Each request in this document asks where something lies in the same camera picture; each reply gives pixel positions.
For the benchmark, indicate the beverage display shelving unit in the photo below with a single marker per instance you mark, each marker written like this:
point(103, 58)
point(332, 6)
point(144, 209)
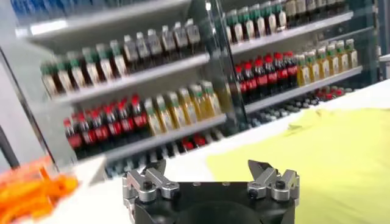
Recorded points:
point(219, 61)

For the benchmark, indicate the dark tea bottle green cap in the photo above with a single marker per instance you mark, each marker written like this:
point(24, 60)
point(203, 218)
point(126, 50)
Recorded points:
point(106, 68)
point(259, 24)
point(77, 76)
point(270, 21)
point(64, 80)
point(49, 85)
point(92, 71)
point(281, 19)
point(119, 65)
point(228, 35)
point(248, 27)
point(236, 29)

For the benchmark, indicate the cola bottle red cap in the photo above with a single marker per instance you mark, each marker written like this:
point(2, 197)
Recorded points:
point(250, 83)
point(271, 76)
point(200, 141)
point(242, 86)
point(140, 120)
point(114, 128)
point(188, 145)
point(101, 132)
point(261, 79)
point(292, 70)
point(281, 73)
point(74, 140)
point(87, 137)
point(127, 124)

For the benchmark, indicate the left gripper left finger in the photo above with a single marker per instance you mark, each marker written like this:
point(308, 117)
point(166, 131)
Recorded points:
point(152, 182)

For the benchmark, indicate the large white table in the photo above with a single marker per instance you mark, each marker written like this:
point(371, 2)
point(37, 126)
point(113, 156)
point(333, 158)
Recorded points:
point(189, 164)

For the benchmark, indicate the lime green t-shirt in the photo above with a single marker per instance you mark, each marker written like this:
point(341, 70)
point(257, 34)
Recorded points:
point(320, 167)

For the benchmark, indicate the white metal shelf board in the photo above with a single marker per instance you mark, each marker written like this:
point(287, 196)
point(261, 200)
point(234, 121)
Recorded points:
point(106, 18)
point(137, 77)
point(289, 33)
point(304, 89)
point(167, 137)

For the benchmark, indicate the dark bottle beige label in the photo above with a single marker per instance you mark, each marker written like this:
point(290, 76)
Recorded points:
point(301, 10)
point(291, 12)

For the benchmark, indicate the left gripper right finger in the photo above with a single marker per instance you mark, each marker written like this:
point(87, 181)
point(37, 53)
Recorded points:
point(274, 184)

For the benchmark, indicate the yellow juice bottle white cap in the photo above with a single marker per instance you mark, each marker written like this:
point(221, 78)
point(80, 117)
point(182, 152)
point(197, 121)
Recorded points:
point(199, 105)
point(313, 70)
point(352, 58)
point(333, 64)
point(323, 67)
point(165, 117)
point(188, 109)
point(303, 74)
point(153, 121)
point(342, 61)
point(176, 114)
point(211, 102)

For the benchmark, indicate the crumpled orange cloth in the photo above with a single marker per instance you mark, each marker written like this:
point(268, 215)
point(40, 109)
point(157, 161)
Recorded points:
point(27, 201)

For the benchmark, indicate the black framed glass door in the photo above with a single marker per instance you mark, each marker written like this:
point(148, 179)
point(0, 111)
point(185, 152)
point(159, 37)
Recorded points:
point(18, 91)

